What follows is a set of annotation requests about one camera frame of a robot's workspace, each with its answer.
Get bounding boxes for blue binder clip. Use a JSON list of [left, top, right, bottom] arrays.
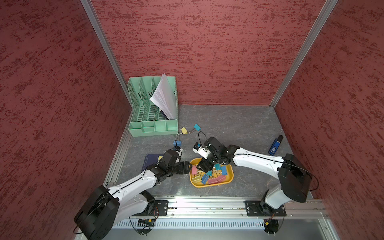
[[173, 140, 182, 148], [221, 166, 228, 176], [201, 175, 210, 185]]

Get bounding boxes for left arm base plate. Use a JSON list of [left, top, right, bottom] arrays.
[[133, 200, 169, 217]]

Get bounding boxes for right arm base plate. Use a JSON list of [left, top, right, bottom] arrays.
[[245, 201, 287, 218]]

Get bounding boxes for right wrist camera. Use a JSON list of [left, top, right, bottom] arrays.
[[193, 143, 211, 159]]

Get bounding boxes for pink binder clip back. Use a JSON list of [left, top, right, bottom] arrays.
[[207, 178, 218, 185]]

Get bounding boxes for white papers in organizer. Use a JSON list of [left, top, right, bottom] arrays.
[[150, 74, 178, 120]]

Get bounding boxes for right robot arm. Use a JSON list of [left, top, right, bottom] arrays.
[[193, 137, 314, 216]]

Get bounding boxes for yellow plastic storage box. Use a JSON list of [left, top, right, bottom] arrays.
[[189, 158, 234, 188]]

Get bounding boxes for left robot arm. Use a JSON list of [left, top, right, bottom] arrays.
[[74, 147, 192, 240]]

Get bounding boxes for pink binder clip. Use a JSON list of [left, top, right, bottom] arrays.
[[216, 175, 227, 183], [191, 165, 198, 176], [207, 178, 218, 185]]

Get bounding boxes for green plastic desk organizer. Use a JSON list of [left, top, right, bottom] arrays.
[[127, 76, 179, 137]]

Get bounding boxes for dark blue notebook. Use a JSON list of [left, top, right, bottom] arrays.
[[141, 154, 163, 172]]

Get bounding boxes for yellow binder clip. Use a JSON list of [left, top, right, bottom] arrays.
[[192, 176, 202, 185], [175, 127, 189, 137]]

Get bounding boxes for blue binder clip front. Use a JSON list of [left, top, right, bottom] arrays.
[[221, 166, 228, 176]]

